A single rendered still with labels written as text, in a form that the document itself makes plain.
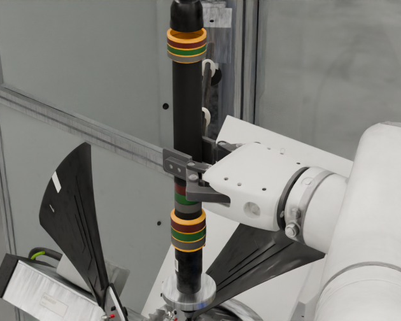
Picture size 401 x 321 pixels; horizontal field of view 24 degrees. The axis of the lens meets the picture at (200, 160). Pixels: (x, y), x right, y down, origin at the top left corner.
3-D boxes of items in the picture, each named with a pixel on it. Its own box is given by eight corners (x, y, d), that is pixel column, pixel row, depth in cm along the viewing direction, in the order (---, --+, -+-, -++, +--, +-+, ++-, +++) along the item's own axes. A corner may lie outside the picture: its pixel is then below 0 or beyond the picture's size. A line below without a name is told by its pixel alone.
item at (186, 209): (175, 197, 115) (175, 189, 114) (202, 199, 114) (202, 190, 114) (173, 213, 112) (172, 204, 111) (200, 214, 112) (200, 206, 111)
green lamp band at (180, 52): (168, 39, 104) (168, 33, 104) (207, 40, 104) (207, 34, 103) (165, 55, 100) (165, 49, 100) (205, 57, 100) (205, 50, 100)
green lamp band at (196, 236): (172, 220, 117) (172, 213, 116) (206, 221, 117) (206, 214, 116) (169, 241, 113) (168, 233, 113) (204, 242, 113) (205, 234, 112)
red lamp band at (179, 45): (168, 32, 104) (168, 26, 103) (207, 33, 103) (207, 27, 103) (165, 48, 100) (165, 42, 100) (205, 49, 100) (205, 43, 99)
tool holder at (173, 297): (165, 266, 125) (163, 206, 120) (217, 268, 125) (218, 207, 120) (158, 310, 117) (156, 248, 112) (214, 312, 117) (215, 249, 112)
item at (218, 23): (195, 42, 176) (195, 0, 171) (232, 43, 175) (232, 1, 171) (191, 66, 167) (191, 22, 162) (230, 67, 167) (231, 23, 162)
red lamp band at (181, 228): (172, 212, 116) (172, 204, 116) (206, 213, 116) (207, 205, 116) (168, 232, 113) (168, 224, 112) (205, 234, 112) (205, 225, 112)
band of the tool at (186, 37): (168, 48, 105) (168, 24, 103) (207, 49, 104) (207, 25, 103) (165, 64, 101) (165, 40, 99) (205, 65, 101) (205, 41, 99)
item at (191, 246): (172, 229, 118) (172, 221, 117) (206, 230, 118) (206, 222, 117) (169, 249, 114) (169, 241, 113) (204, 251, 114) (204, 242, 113)
